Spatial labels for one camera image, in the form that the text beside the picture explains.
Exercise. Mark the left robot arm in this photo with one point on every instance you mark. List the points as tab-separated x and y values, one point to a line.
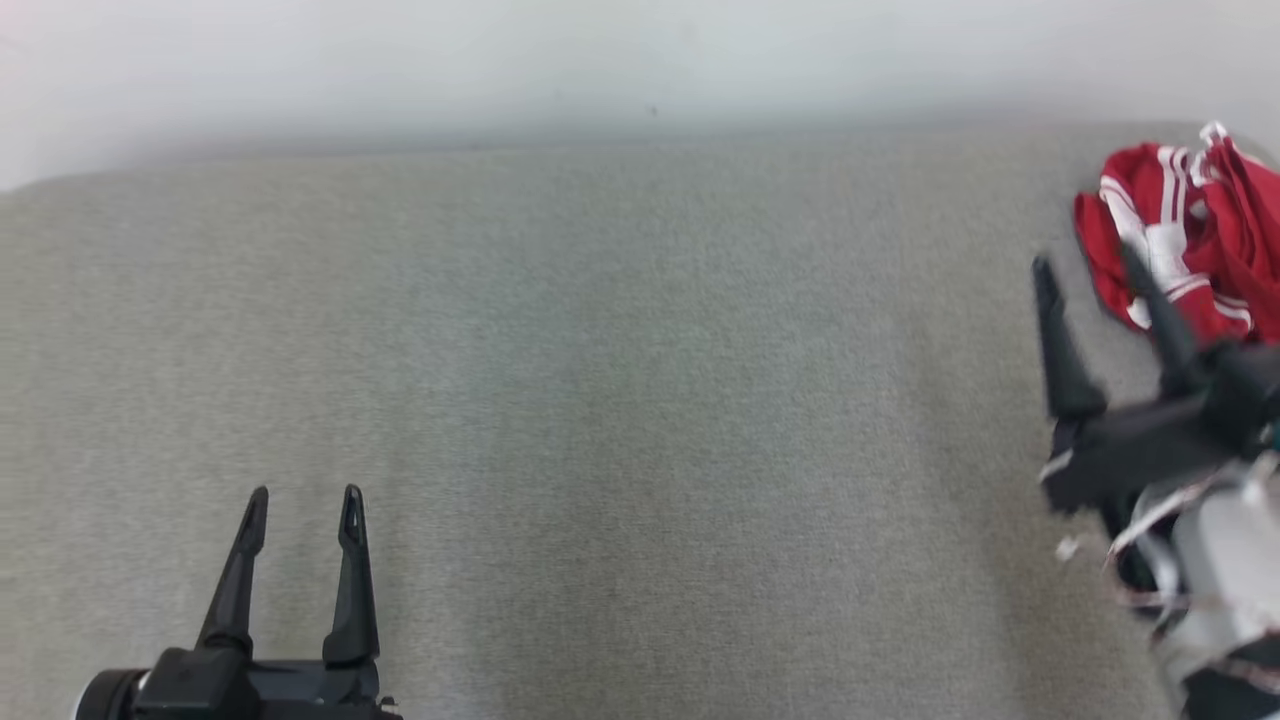
105	700

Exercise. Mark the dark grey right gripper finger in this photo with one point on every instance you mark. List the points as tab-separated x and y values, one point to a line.
1068	380
1170	350

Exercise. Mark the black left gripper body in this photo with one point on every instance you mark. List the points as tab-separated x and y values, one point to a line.
260	695

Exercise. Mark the red shorts white striped panels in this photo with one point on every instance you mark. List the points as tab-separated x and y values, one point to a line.
1230	240

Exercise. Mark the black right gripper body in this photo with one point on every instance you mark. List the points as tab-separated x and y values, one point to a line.
1130	450

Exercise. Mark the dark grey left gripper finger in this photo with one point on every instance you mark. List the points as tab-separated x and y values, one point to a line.
235	600
353	620

